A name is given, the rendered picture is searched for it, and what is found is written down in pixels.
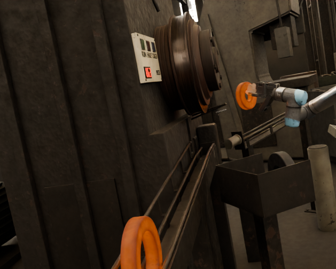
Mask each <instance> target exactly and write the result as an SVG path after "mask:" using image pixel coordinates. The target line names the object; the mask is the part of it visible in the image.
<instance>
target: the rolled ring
mask: <svg viewBox="0 0 336 269"><path fill-rule="evenodd" d="M142 242H143V245H144V250H145V258H146V269H162V266H163V263H162V250H161V243H160V238H159V235H158V231H157V228H156V226H155V224H154V222H153V220H152V219H151V218H150V217H148V216H139V217H132V218H131V219H129V220H128V222H127V223H126V226H125V228H124V231H123V235H122V241H121V253H120V261H121V269H142V267H141V261H140V250H141V244H142Z"/></svg>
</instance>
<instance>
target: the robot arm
mask: <svg viewBox="0 0 336 269"><path fill-rule="evenodd" d="M245 93H246V94H248V95H249V96H252V97H258V98H265V99H266V100H265V101H264V102H263V104H262V105H261V107H260V108H259V111H260V112H265V111H266V110H267V109H268V108H269V106H270V105H271V103H272V102H273V100H277V101H281V102H286V112H285V125H286V126H288V127H293V128H295V127H298V126H299V124H300V121H302V120H305V119H308V118H312V117H314V116H315V115H316V114H317V113H319V112H321V111H323V110H325V109H326V108H328V107H330V106H332V105H334V104H336V86H335V87H333V88H331V89H329V90H328V91H326V92H324V93H323V94H321V95H320V96H318V97H316V98H315V99H313V100H311V101H309V102H308V103H306V102H307V99H308V94H307V93H306V92H305V91H303V90H299V89H290V88H284V87H280V84H278V83H272V82H268V81H263V82H262V81H261V82H257V83H256V84H255V83H253V84H252V85H251V84H249V85H248V88H247V90H246V92H245Z"/></svg>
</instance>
